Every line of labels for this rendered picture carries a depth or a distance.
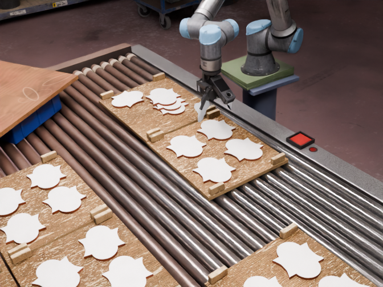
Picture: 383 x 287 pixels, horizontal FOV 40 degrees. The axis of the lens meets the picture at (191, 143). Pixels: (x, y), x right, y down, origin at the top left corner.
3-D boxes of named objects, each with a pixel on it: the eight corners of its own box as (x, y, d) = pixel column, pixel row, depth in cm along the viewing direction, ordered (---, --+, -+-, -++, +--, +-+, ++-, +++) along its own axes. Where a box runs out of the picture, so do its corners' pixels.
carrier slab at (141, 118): (165, 79, 246) (165, 76, 245) (219, 114, 217) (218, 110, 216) (98, 103, 230) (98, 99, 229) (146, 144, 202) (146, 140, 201)
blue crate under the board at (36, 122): (9, 96, 239) (3, 76, 234) (64, 108, 228) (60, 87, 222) (-42, 130, 217) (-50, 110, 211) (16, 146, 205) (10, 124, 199)
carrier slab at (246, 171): (220, 115, 216) (220, 112, 215) (288, 162, 187) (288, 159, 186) (146, 145, 201) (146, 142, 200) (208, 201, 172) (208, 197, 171)
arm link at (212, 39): (226, 25, 183) (214, 33, 177) (227, 53, 189) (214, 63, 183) (207, 21, 187) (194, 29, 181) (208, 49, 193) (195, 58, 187)
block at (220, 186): (222, 186, 176) (222, 180, 174) (225, 189, 174) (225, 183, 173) (207, 193, 173) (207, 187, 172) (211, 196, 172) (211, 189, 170)
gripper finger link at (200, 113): (192, 117, 201) (203, 95, 199) (201, 123, 196) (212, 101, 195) (186, 115, 198) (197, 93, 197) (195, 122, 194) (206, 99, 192)
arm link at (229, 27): (214, 15, 197) (198, 25, 190) (240, 18, 191) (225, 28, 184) (216, 35, 201) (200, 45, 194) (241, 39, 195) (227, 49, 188)
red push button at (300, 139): (300, 135, 202) (300, 132, 201) (311, 142, 198) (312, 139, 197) (288, 141, 199) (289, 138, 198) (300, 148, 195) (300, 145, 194)
